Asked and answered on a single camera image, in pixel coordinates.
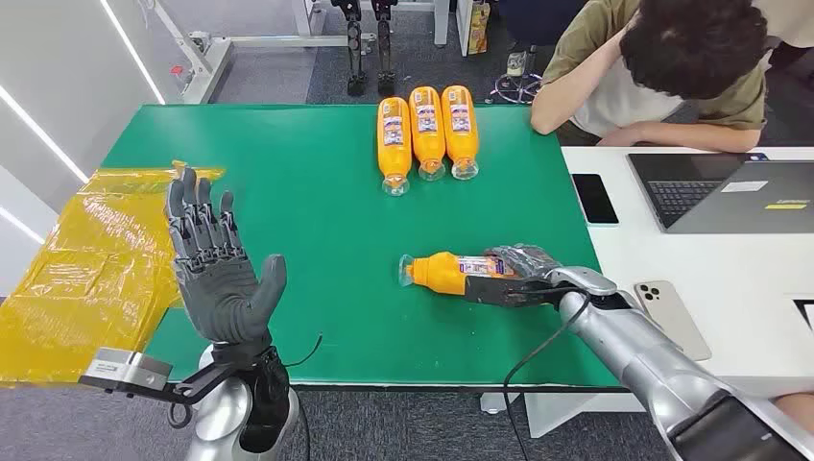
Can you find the orange juice bottle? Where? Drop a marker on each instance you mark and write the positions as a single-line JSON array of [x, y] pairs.
[[394, 137], [427, 127], [460, 124], [439, 272]]

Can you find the yellow printed carton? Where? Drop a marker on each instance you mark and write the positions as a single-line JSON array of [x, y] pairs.
[[478, 28]]

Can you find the green table mat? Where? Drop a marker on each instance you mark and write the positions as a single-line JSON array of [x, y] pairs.
[[343, 254]]

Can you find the black robot leg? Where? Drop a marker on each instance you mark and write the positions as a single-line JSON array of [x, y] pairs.
[[385, 57], [355, 57]]

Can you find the yellow plastic sheet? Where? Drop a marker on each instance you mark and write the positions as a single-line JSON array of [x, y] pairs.
[[95, 273]]

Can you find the grey laptop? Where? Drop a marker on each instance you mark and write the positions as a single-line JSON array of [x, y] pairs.
[[725, 197]]

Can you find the white metal stand frame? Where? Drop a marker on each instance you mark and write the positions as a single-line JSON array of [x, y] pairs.
[[210, 60]]

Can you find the beige smartphone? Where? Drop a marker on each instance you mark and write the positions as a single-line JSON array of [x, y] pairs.
[[673, 321]]

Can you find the black smartphone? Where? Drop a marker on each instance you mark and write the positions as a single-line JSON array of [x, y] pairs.
[[594, 198]]

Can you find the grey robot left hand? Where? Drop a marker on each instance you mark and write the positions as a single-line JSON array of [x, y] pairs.
[[219, 299]]

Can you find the chrome office chair base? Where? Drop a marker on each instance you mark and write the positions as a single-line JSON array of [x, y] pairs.
[[516, 86]]

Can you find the person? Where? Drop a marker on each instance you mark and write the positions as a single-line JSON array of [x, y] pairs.
[[795, 410], [642, 83]]

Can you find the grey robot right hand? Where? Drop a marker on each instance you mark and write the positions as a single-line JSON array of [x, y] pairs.
[[528, 261]]

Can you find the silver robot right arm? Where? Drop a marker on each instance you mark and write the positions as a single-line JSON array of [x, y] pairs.
[[636, 356]]

